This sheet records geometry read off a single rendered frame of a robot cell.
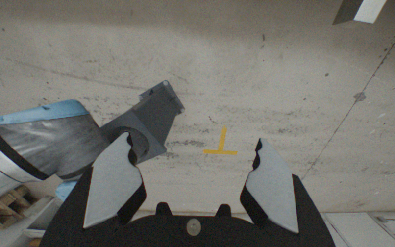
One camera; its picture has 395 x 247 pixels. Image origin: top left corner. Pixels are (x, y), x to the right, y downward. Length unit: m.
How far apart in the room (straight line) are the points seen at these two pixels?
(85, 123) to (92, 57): 0.96
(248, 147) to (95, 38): 1.69
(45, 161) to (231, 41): 1.10
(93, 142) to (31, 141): 0.11
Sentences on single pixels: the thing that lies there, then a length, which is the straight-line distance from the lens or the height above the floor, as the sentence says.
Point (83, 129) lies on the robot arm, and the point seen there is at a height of 0.79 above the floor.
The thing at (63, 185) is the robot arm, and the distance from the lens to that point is 0.48.
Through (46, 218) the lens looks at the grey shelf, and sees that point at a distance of 2.99.
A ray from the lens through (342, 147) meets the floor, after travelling 2.21.
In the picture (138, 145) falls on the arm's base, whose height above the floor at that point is 0.66.
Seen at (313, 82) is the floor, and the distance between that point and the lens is 1.47.
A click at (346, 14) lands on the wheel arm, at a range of 0.29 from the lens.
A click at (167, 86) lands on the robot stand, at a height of 0.02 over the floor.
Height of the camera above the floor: 1.05
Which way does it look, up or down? 62 degrees down
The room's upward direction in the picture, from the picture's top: 180 degrees counter-clockwise
